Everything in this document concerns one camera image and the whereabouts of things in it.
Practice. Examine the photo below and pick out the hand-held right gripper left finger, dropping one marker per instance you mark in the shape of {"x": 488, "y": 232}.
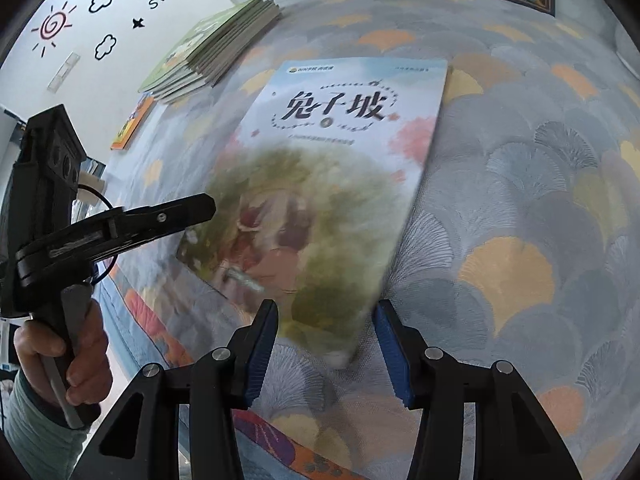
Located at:
{"x": 262, "y": 355}

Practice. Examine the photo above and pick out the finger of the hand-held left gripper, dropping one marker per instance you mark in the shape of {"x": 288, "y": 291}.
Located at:
{"x": 165, "y": 217}

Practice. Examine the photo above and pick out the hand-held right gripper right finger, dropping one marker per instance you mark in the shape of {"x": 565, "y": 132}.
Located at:
{"x": 392, "y": 355}

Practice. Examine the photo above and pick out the pastel pink and blue book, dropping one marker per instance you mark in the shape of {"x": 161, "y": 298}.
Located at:
{"x": 325, "y": 185}

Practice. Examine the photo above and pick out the person's left forearm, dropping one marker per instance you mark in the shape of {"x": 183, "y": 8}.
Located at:
{"x": 35, "y": 430}

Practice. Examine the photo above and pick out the person's left hand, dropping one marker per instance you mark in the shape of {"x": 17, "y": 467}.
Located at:
{"x": 95, "y": 360}

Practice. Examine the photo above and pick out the orange cartoon book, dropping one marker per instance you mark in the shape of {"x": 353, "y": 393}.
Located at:
{"x": 131, "y": 125}

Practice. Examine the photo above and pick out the grey ginkgo-pattern tablecloth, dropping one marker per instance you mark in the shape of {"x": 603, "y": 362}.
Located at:
{"x": 525, "y": 210}

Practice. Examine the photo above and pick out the white wall switch plate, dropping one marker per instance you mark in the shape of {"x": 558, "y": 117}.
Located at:
{"x": 64, "y": 72}

